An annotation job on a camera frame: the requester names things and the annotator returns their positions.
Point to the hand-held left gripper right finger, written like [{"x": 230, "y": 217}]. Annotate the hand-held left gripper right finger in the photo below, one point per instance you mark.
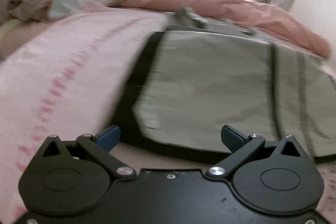
[{"x": 232, "y": 138}]

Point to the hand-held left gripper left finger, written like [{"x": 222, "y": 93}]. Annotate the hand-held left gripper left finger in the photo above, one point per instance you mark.
[{"x": 108, "y": 138}]

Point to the light grey jacket black trim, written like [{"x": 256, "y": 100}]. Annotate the light grey jacket black trim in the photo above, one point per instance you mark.
[{"x": 210, "y": 82}]

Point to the light pink cloth with trim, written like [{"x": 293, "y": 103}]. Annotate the light pink cloth with trim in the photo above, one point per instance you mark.
[{"x": 65, "y": 69}]

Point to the pink cartoon printed bed sheet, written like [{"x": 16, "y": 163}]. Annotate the pink cartoon printed bed sheet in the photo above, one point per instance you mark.
[{"x": 328, "y": 187}]

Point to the peach duvet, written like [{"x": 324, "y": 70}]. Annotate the peach duvet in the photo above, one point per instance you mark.
[{"x": 210, "y": 1}]

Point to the pale yellow pillow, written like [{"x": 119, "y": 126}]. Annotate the pale yellow pillow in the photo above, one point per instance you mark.
[{"x": 6, "y": 29}]

